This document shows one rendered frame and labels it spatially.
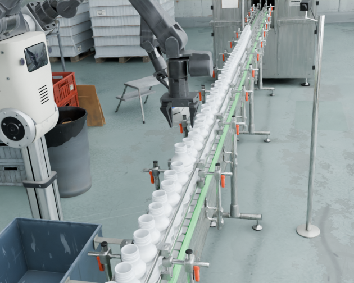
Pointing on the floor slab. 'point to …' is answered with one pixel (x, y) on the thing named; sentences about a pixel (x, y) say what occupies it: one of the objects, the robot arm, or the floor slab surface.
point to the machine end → (289, 10)
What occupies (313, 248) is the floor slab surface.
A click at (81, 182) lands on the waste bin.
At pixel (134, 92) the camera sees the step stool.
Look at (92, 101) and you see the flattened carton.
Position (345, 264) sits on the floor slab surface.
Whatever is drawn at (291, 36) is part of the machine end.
